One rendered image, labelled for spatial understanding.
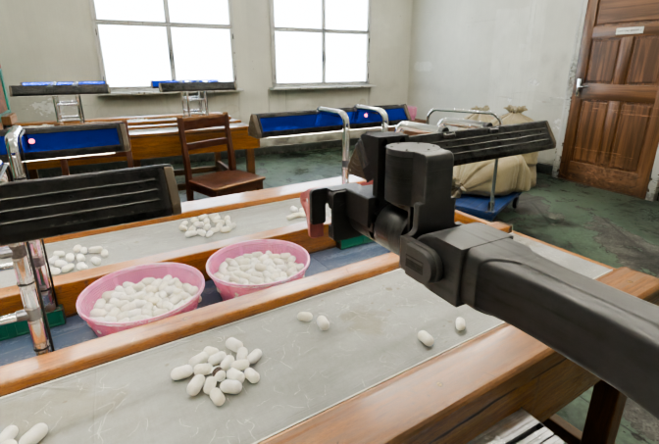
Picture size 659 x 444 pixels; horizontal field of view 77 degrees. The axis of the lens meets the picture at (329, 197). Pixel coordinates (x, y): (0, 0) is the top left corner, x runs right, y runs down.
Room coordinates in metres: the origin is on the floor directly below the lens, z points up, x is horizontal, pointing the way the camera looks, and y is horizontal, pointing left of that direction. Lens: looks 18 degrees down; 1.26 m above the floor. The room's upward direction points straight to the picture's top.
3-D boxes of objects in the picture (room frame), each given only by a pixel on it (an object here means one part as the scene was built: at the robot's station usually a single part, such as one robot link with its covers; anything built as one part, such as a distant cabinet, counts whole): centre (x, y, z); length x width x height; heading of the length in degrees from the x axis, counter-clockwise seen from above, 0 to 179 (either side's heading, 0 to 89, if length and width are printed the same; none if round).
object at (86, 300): (0.84, 0.42, 0.72); 0.27 x 0.27 x 0.10
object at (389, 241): (0.44, -0.09, 1.08); 0.07 x 0.06 x 0.07; 29
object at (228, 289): (0.99, 0.18, 0.72); 0.27 x 0.27 x 0.10
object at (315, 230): (0.54, 0.01, 1.07); 0.09 x 0.07 x 0.07; 29
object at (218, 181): (2.94, 0.77, 0.45); 0.44 x 0.43 x 0.91; 139
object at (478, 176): (3.43, -1.29, 0.40); 0.74 x 0.56 x 0.38; 120
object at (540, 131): (0.97, -0.32, 1.08); 0.62 x 0.08 x 0.07; 122
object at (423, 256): (0.41, -0.10, 1.12); 0.12 x 0.09 x 0.12; 29
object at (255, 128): (1.45, -0.03, 1.08); 0.62 x 0.08 x 0.07; 122
